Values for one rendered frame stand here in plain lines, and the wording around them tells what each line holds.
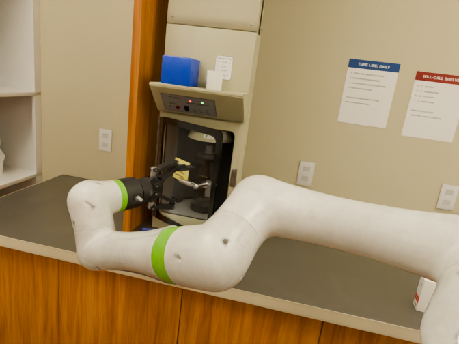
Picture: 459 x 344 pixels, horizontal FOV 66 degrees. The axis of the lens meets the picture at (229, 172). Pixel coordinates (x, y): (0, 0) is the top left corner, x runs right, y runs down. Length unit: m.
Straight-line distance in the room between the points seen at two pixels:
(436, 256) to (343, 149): 1.14
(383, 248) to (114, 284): 0.93
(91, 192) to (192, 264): 0.41
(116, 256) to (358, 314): 0.71
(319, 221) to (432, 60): 1.21
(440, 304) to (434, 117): 1.28
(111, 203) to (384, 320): 0.83
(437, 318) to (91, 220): 0.75
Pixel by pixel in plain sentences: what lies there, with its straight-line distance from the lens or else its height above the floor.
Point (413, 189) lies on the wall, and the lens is 1.81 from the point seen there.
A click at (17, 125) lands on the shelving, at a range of 2.27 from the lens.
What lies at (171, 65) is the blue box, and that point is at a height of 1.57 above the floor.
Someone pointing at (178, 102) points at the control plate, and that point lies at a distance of 1.25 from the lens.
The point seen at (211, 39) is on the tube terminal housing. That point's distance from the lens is 1.30.
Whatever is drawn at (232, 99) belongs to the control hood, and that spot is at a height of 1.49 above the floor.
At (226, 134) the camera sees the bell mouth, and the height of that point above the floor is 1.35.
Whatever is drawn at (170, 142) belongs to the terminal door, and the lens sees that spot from 1.30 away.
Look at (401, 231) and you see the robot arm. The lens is 0.64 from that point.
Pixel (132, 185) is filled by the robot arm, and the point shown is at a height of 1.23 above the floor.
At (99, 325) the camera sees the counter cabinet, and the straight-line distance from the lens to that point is 1.44.
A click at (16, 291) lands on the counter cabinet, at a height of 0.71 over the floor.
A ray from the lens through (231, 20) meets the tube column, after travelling 1.29.
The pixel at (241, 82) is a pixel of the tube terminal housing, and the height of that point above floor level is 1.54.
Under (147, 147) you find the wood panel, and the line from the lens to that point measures 1.42.
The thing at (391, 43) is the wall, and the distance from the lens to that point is 1.72.
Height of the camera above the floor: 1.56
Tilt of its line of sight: 15 degrees down
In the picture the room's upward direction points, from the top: 7 degrees clockwise
